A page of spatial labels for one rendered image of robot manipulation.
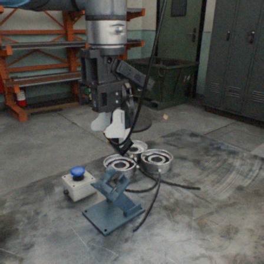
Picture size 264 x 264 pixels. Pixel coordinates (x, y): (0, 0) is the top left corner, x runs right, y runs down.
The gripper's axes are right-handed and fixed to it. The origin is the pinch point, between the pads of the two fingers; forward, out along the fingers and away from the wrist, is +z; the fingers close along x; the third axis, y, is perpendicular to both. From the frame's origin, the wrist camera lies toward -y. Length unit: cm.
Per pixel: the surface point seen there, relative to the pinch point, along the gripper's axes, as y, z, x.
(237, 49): -292, 6, -125
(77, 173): 5.2, 12.8, -11.7
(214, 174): -32.4, 20.0, 7.3
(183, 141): -45, 20, -15
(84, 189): 4.6, 17.3, -9.8
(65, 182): 7.7, 15.8, -14.3
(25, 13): -124, -38, -381
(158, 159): -23.8, 18.0, -8.7
